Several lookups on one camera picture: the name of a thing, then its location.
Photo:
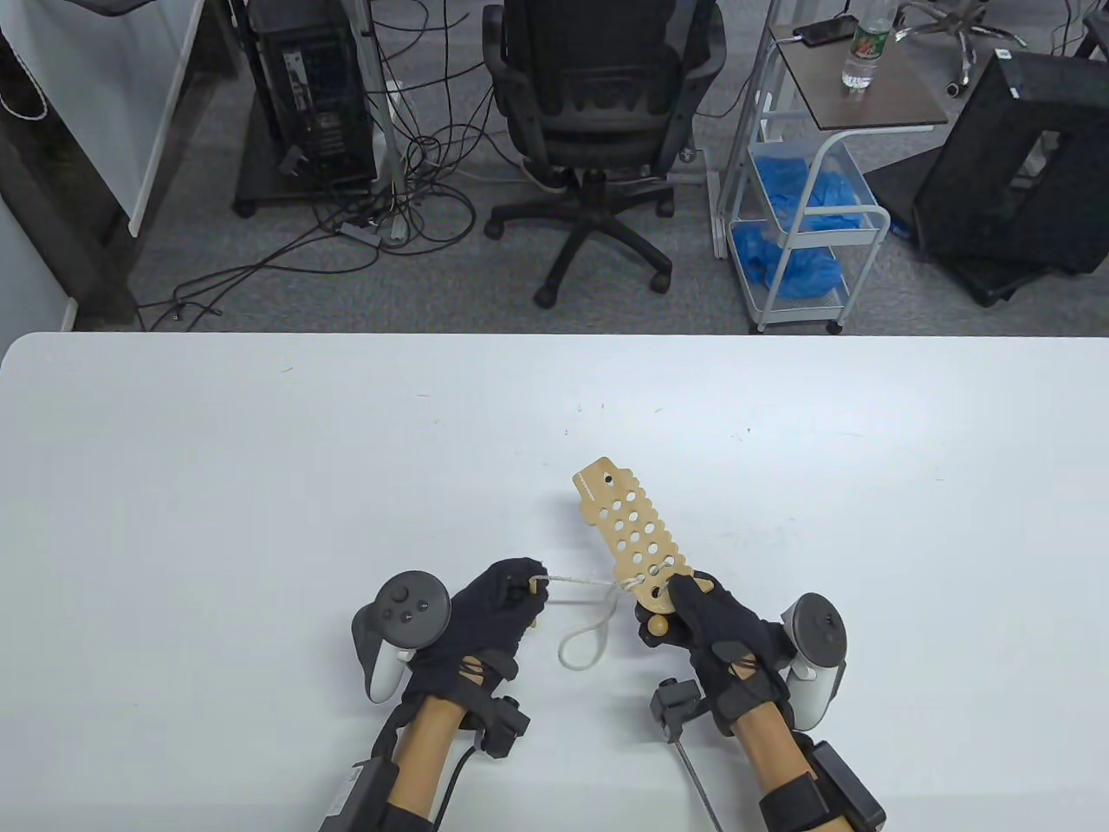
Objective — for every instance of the person's left hand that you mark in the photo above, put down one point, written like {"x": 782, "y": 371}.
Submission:
{"x": 481, "y": 624}

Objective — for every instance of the person's right hand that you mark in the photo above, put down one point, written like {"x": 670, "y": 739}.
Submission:
{"x": 728, "y": 646}

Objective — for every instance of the wooden crocodile lacing toy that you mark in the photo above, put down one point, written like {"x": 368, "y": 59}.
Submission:
{"x": 593, "y": 481}

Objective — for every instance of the black right forearm box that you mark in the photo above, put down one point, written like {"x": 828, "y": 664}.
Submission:
{"x": 849, "y": 784}

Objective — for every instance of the person's left forearm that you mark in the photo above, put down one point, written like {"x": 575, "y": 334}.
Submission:
{"x": 424, "y": 754}

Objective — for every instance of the black left forearm box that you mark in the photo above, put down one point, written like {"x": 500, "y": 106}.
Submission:
{"x": 355, "y": 797}

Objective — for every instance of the person's right forearm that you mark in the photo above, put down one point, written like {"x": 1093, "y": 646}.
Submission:
{"x": 771, "y": 750}

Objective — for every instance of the grey white left hand controller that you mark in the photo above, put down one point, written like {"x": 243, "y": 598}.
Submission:
{"x": 407, "y": 607}

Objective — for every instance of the grey white hand controller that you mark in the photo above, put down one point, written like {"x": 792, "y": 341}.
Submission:
{"x": 819, "y": 633}
{"x": 407, "y": 607}

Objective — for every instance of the grey white right hand controller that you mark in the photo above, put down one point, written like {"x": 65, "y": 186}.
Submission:
{"x": 819, "y": 633}

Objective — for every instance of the blue gloves pile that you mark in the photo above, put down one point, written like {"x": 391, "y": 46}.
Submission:
{"x": 823, "y": 195}
{"x": 788, "y": 260}

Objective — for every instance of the grey power strip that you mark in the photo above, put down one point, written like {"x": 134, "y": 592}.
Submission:
{"x": 357, "y": 232}

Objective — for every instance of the black flat stand base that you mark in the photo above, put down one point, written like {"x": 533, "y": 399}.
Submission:
{"x": 996, "y": 282}

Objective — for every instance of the white rolling cart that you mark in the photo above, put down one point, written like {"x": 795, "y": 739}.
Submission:
{"x": 879, "y": 217}

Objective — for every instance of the black wheeled platform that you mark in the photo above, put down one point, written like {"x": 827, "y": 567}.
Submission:
{"x": 260, "y": 186}

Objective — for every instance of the silver metal pole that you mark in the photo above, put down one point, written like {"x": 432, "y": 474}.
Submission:
{"x": 387, "y": 130}

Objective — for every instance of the black office chair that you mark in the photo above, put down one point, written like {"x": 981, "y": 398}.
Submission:
{"x": 598, "y": 113}

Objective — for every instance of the black mesh box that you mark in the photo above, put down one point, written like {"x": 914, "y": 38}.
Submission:
{"x": 979, "y": 173}

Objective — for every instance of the black computer tower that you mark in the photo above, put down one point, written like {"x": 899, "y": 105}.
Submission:
{"x": 316, "y": 87}

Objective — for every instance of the brown side table top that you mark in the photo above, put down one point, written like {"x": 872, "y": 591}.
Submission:
{"x": 884, "y": 104}

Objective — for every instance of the clear plastic water bottle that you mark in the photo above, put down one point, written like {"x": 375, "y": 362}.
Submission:
{"x": 862, "y": 52}

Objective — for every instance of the black phone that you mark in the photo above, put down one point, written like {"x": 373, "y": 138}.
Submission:
{"x": 827, "y": 31}

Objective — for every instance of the chrome chair base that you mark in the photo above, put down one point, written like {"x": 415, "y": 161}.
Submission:
{"x": 960, "y": 48}

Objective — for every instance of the white board panel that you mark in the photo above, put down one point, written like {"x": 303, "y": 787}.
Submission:
{"x": 104, "y": 87}

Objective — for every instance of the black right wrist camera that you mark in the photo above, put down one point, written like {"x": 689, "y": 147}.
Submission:
{"x": 676, "y": 706}

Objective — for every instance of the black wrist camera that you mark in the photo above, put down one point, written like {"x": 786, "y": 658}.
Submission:
{"x": 504, "y": 726}
{"x": 676, "y": 706}

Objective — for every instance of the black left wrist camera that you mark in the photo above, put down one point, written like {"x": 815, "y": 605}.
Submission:
{"x": 504, "y": 726}

